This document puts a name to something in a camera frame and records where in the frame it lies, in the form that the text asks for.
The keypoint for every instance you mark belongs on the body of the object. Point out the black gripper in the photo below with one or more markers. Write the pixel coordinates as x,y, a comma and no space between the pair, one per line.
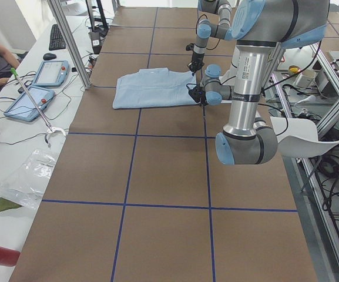
194,63
202,100

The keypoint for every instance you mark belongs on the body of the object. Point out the blue teach pendant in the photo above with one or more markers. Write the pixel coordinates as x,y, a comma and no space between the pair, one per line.
51,74
24,109

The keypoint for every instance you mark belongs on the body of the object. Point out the black keyboard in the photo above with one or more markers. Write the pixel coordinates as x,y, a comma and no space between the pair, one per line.
56,40

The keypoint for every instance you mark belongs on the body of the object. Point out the light blue button-up shirt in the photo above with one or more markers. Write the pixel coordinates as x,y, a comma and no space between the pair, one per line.
150,88

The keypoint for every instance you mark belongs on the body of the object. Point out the aluminium frame rail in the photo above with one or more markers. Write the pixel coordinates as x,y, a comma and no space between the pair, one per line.
319,176

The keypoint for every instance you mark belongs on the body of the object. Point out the black computer mouse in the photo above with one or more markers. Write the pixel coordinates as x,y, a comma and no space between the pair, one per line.
49,56

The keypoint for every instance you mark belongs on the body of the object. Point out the aluminium frame post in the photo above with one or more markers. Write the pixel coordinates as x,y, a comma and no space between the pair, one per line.
61,20

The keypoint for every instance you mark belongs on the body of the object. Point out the long reach grabber tool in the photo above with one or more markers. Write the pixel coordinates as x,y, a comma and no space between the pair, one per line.
51,129

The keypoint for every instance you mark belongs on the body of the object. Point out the white curved plastic sheet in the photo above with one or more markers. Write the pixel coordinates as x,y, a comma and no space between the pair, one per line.
298,138

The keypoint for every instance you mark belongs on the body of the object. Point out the green cloth piece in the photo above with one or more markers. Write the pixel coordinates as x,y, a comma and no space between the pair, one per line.
6,204

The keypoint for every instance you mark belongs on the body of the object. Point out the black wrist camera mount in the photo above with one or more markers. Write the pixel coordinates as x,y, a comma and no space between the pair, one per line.
195,91
189,47

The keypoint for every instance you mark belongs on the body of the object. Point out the far blue teach pendant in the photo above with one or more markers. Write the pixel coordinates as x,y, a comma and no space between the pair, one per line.
51,74

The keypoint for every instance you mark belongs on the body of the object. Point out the clear plastic bag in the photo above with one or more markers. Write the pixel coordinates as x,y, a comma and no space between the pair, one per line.
27,184

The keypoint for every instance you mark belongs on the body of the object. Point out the near blue teach pendant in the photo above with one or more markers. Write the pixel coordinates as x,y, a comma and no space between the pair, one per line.
24,109

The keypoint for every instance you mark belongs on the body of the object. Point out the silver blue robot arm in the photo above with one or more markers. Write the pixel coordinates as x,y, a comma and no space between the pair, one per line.
257,27
205,30

